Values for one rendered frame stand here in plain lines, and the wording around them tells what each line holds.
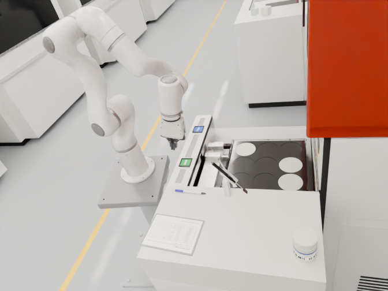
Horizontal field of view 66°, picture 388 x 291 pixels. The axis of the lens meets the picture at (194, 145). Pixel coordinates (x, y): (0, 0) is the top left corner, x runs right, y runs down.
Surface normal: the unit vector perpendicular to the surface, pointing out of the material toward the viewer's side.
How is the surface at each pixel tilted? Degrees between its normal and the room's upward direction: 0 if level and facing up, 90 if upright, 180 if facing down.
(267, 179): 0
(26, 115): 90
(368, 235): 90
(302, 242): 0
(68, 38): 87
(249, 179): 0
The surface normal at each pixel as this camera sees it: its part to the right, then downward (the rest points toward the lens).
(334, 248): -0.25, 0.65
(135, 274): -0.22, -0.76
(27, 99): 0.95, 0.00
